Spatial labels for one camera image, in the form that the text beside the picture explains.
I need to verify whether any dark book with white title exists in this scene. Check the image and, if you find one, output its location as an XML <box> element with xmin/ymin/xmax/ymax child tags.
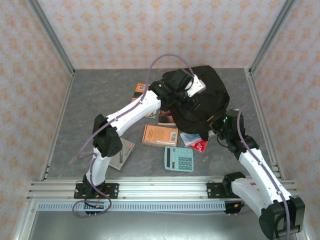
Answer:
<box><xmin>157</xmin><ymin>108</ymin><xmax>177</xmax><ymax>126</ymax></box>

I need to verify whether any black backpack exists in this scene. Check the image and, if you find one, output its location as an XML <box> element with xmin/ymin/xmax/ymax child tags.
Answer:
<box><xmin>161</xmin><ymin>65</ymin><xmax>230</xmax><ymax>141</ymax></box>

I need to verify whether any red booklet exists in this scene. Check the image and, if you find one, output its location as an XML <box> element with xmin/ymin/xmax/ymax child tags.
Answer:
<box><xmin>189</xmin><ymin>139</ymin><xmax>209</xmax><ymax>153</ymax></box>

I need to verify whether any white and blue booklet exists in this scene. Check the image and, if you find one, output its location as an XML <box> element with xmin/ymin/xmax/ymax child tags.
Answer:
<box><xmin>179</xmin><ymin>131</ymin><xmax>201</xmax><ymax>148</ymax></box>

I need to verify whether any orange paperback book with barcode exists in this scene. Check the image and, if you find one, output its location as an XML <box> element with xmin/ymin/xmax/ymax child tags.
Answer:
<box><xmin>141</xmin><ymin>124</ymin><xmax>179</xmax><ymax>148</ymax></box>

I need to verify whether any teal calculator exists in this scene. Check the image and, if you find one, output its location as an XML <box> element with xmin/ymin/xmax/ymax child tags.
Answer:
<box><xmin>164</xmin><ymin>145</ymin><xmax>195</xmax><ymax>173</ymax></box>

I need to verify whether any grey notebook with red label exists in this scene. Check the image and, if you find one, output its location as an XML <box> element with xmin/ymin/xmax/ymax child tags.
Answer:
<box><xmin>108</xmin><ymin>136</ymin><xmax>136</xmax><ymax>171</ymax></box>

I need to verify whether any orange and white book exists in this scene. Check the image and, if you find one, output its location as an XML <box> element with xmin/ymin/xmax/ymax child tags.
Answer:
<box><xmin>131</xmin><ymin>83</ymin><xmax>161</xmax><ymax>120</ymax></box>

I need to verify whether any grey metal shelf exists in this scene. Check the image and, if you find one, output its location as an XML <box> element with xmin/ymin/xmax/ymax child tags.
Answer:
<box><xmin>27</xmin><ymin>211</ymin><xmax>301</xmax><ymax>240</ymax></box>

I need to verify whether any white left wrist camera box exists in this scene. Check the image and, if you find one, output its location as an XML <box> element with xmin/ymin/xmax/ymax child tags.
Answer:
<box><xmin>186</xmin><ymin>74</ymin><xmax>207</xmax><ymax>98</ymax></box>

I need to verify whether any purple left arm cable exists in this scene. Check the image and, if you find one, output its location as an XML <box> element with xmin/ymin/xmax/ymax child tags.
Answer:
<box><xmin>72</xmin><ymin>53</ymin><xmax>196</xmax><ymax>219</ymax></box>

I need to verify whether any aluminium table side rail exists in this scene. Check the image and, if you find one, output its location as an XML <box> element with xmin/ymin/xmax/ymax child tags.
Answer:
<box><xmin>246</xmin><ymin>68</ymin><xmax>286</xmax><ymax>181</ymax></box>
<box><xmin>39</xmin><ymin>72</ymin><xmax>76</xmax><ymax>181</ymax></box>

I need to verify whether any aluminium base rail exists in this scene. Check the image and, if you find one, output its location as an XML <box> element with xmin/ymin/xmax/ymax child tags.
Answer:
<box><xmin>26</xmin><ymin>176</ymin><xmax>300</xmax><ymax>201</ymax></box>

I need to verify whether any aluminium frame post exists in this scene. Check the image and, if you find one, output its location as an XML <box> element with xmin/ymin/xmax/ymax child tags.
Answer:
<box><xmin>13</xmin><ymin>199</ymin><xmax>38</xmax><ymax>240</ymax></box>
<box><xmin>249</xmin><ymin>0</ymin><xmax>298</xmax><ymax>75</ymax></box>
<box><xmin>26</xmin><ymin>0</ymin><xmax>76</xmax><ymax>76</ymax></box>

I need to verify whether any white slotted cable duct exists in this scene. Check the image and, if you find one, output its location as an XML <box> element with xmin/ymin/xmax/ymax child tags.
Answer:
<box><xmin>37</xmin><ymin>201</ymin><xmax>227</xmax><ymax>212</ymax></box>

